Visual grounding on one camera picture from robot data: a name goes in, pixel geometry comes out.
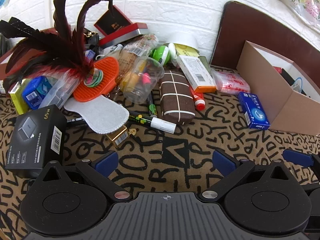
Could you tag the floral plastic bag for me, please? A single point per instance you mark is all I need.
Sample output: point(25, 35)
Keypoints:
point(302, 0)

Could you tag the yellow plastic bottle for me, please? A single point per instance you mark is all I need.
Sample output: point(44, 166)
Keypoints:
point(132, 80)

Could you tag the yellow packet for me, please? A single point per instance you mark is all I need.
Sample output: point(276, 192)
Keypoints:
point(186, 50)

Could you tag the dark brown board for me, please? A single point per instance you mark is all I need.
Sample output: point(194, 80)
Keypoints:
point(240, 30)

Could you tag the dark red feather shuttlecock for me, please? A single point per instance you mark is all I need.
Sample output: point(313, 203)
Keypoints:
point(80, 30)

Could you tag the small pink toy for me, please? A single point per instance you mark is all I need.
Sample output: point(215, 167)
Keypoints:
point(145, 79)

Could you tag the black marker white cap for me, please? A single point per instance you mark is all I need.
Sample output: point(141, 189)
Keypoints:
point(160, 124)

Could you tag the black item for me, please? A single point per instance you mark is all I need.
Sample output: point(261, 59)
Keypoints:
point(287, 76)

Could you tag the green black marker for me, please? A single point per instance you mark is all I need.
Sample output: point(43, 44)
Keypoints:
point(152, 108)

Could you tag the brown cardboard box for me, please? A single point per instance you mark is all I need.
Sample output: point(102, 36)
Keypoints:
point(282, 110)

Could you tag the green white round toy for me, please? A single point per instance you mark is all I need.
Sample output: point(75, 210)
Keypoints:
point(160, 53)

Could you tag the clear plastic cup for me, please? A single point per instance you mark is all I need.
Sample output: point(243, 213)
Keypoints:
point(140, 93)

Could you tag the small blue box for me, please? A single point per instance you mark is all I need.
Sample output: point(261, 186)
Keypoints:
point(89, 55)

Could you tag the clear cracker packet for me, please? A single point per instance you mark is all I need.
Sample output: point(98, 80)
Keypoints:
point(135, 51)

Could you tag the small gold charm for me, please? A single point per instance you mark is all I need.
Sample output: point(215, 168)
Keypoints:
point(132, 131)

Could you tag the black charger box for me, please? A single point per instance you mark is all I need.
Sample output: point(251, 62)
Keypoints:
point(32, 135)

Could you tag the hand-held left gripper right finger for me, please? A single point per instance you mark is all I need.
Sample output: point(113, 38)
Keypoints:
point(223, 162)

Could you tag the yellow green box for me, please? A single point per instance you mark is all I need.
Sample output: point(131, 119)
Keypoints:
point(18, 101)

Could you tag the red print plastic pack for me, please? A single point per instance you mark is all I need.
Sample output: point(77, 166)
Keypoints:
point(232, 81)

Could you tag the grey felt insole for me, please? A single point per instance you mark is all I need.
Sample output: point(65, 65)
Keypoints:
point(105, 115)

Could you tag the orange silicone brush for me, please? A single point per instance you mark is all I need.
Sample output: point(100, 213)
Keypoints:
point(106, 68)

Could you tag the gold box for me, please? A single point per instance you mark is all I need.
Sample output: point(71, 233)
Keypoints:
point(117, 136)

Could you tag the white plastic packet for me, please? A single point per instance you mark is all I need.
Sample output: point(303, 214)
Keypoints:
point(112, 49)

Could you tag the white orange medicine box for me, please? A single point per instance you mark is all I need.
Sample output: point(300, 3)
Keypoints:
point(195, 72)

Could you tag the red gift box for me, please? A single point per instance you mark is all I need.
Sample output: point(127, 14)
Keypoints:
point(117, 26)

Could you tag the brown checked pouch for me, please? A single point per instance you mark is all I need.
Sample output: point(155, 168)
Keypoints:
point(175, 100)

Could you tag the blue tissue pack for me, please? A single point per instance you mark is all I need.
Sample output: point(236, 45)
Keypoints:
point(35, 92)

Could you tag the olive green box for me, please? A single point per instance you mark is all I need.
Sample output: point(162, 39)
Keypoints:
point(205, 63)

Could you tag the clear plastic case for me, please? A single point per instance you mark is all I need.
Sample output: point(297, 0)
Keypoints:
point(57, 92)

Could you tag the red white bottle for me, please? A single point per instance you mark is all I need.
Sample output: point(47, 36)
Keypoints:
point(199, 103)

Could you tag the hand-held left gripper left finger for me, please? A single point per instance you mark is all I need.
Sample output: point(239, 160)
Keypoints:
point(105, 161)

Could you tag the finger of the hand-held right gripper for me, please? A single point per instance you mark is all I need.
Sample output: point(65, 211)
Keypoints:
point(297, 158)

